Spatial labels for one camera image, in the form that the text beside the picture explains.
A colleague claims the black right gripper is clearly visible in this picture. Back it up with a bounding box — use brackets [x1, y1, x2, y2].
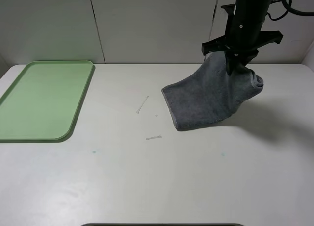
[202, 4, 283, 75]

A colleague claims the grey towel with orange stripe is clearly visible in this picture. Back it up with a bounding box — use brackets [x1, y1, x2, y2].
[162, 52, 263, 131]

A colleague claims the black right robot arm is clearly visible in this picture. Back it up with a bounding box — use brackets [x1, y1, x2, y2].
[202, 0, 283, 75]

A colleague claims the light green plastic tray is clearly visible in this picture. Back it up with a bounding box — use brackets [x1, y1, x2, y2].
[0, 60, 95, 143]

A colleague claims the black right camera cable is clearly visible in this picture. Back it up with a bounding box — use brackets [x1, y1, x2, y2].
[266, 0, 314, 21]

